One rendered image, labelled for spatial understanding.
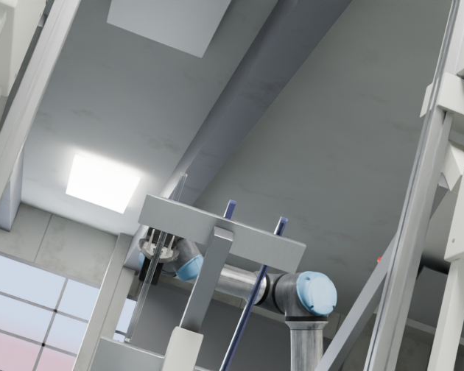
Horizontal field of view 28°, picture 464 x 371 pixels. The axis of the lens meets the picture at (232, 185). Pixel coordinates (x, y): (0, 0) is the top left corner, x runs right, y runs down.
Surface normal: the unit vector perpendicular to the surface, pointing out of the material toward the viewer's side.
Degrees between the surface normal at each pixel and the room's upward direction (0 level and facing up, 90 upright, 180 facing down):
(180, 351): 90
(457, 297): 90
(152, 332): 90
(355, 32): 180
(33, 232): 90
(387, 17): 180
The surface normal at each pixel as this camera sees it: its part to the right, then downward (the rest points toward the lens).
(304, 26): -0.28, 0.91
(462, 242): -0.93, -0.34
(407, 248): 0.25, -0.25
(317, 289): 0.56, -0.25
